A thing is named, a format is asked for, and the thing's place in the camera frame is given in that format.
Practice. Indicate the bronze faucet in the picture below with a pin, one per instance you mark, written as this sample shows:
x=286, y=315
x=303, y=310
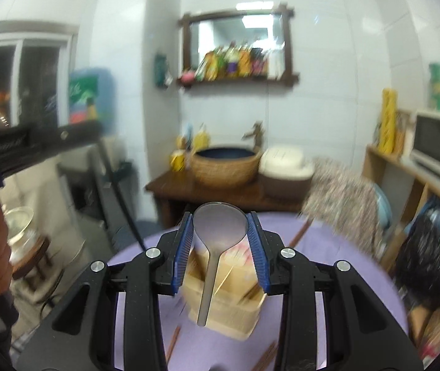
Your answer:
x=254, y=135

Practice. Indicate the blue water jug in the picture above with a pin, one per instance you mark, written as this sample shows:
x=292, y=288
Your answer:
x=94, y=96

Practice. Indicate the orange label bottle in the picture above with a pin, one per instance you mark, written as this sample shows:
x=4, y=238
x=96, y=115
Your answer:
x=244, y=62

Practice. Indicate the brown wooden chopstick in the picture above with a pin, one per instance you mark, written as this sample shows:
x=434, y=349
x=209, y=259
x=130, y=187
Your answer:
x=264, y=356
x=172, y=342
x=298, y=237

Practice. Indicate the wood framed mirror with shelf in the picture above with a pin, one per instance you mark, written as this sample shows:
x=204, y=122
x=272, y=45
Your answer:
x=239, y=31

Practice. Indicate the colourful bag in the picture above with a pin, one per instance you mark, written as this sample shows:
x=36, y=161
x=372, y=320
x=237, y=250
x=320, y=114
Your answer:
x=436, y=328

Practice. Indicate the green packet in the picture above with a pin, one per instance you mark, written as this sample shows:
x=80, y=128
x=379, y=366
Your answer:
x=161, y=70

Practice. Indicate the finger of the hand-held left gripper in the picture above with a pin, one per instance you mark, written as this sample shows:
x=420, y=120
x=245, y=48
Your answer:
x=61, y=139

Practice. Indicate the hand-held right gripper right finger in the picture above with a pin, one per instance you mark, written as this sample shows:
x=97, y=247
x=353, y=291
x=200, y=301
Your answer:
x=258, y=255

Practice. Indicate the black plastic bag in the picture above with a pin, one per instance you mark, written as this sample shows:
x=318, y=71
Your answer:
x=432, y=251

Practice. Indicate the white bottle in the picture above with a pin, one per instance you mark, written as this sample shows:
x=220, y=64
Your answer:
x=276, y=63

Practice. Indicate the floral patterned cloth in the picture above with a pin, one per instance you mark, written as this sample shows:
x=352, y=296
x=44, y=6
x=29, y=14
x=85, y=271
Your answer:
x=340, y=205

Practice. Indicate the dark sauce bottle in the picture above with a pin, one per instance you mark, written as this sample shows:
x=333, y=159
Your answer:
x=258, y=62

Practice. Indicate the dark wooden washstand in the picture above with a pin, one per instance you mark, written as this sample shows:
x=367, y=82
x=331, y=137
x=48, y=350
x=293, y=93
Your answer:
x=173, y=189

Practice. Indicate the yellow green pouch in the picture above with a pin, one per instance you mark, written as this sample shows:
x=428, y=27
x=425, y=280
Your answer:
x=208, y=65

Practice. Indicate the grey water dispenser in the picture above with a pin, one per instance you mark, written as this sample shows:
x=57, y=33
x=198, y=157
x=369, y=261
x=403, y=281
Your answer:
x=88, y=201

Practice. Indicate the yellow soap bottle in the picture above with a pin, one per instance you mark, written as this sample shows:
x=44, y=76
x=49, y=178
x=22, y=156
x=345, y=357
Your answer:
x=201, y=139

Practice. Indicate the pink small jar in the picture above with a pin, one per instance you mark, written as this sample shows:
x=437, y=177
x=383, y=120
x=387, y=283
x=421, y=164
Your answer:
x=187, y=77

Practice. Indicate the purple label bottle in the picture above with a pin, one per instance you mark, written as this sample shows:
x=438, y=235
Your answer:
x=228, y=63

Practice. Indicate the white rice cooker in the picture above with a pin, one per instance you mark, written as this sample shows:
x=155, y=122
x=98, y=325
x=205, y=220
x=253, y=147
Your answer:
x=285, y=166

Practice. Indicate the purple floral tablecloth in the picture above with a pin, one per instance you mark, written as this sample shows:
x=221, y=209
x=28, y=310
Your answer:
x=340, y=278

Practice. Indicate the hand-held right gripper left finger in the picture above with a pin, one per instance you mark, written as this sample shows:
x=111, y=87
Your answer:
x=179, y=255

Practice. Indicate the light wooden shelf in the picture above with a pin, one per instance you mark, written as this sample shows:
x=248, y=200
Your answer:
x=398, y=174

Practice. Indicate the window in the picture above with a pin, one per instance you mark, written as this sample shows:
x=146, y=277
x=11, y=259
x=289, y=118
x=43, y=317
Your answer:
x=34, y=77

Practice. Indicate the brown woven wash basin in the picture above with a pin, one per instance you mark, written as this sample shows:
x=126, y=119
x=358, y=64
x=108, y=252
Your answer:
x=224, y=172

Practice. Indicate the yellow tall box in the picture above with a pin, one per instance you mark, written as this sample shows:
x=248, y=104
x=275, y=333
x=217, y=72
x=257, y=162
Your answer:
x=389, y=123

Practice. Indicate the cream plastic utensil holder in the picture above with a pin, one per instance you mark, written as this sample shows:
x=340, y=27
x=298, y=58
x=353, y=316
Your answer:
x=235, y=309

